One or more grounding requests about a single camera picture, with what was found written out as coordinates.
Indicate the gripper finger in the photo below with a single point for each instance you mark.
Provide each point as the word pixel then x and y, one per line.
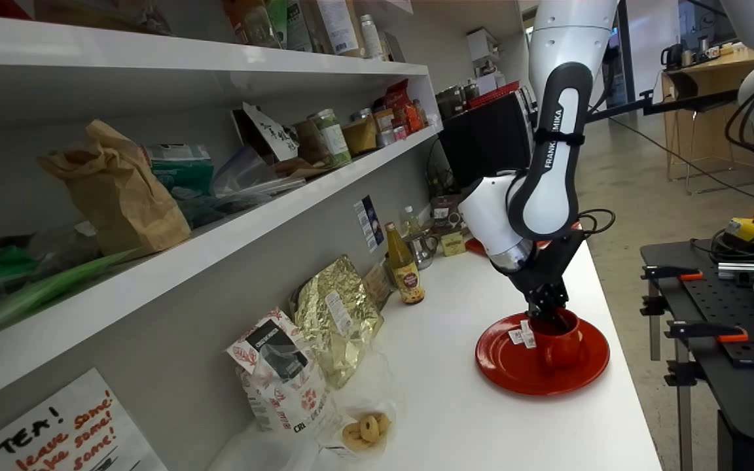
pixel 535 310
pixel 559 311

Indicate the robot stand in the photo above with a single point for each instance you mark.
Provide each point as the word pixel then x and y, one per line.
pixel 737 386

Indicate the yellow bottle with red label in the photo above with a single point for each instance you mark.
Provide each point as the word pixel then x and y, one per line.
pixel 405 268

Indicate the small green box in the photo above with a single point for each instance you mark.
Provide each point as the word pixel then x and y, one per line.
pixel 453 243

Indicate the printed label on wall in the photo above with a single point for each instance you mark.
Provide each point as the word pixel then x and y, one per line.
pixel 369 222

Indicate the brown paper bag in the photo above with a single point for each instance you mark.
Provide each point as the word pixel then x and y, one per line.
pixel 122 196

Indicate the red packet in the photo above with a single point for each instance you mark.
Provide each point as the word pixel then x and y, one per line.
pixel 402 104

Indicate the heap of green packets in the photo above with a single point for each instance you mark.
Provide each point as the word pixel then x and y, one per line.
pixel 17 288

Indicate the gold foil bag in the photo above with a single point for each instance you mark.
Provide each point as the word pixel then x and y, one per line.
pixel 338 314

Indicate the black and white packet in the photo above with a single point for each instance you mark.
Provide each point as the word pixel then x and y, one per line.
pixel 266 134

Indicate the white wall box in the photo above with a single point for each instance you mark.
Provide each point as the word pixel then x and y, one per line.
pixel 483 46

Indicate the dark jar with label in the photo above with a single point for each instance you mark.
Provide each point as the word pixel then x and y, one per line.
pixel 446 212

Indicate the wooden table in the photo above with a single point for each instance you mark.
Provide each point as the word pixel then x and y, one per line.
pixel 711 111

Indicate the white tea bag tags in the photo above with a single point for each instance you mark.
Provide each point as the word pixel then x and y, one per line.
pixel 525 335

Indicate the row of small jars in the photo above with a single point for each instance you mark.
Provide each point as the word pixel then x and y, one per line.
pixel 390 127

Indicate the black and orange clamp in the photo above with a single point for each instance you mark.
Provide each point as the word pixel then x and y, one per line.
pixel 668 272
pixel 698 330

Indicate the red tray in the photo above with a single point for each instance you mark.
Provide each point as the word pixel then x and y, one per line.
pixel 493 95

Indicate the jar with green label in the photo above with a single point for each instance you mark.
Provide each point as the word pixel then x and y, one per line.
pixel 334 137

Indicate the red cup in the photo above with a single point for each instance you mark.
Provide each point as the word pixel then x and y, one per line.
pixel 563 343

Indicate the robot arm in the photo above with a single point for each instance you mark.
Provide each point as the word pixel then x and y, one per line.
pixel 550 190

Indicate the row of bottles and boxes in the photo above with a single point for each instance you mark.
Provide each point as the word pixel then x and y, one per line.
pixel 324 26

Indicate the silver metal bar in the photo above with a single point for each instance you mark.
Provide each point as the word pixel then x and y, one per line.
pixel 740 269

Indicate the black pole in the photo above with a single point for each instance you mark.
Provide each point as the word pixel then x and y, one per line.
pixel 678 103

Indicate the yellow and black device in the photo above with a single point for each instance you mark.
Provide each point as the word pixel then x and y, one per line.
pixel 743 229

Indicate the white red printed bag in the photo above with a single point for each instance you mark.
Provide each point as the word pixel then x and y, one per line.
pixel 282 379

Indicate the black kettle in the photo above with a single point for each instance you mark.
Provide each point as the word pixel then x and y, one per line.
pixel 671 57

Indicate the handwritten paper sign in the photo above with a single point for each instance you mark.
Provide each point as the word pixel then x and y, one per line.
pixel 56 432

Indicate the clear bag of cookies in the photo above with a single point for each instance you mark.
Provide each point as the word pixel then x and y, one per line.
pixel 367 428

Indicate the small beige packet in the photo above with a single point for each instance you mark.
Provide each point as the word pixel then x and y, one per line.
pixel 378 284

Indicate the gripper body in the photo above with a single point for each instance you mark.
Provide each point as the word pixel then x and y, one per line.
pixel 544 275

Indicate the clear bottle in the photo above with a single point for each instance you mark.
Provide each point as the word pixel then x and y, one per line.
pixel 410 222

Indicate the red plate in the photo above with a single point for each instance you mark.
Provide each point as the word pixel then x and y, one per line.
pixel 508 366

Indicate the metal pitcher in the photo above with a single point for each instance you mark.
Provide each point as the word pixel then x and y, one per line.
pixel 424 250

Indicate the white wall shelf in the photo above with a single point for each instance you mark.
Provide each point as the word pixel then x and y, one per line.
pixel 233 245

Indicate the heap of clear plastic bags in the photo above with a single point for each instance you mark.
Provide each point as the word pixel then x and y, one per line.
pixel 239 186

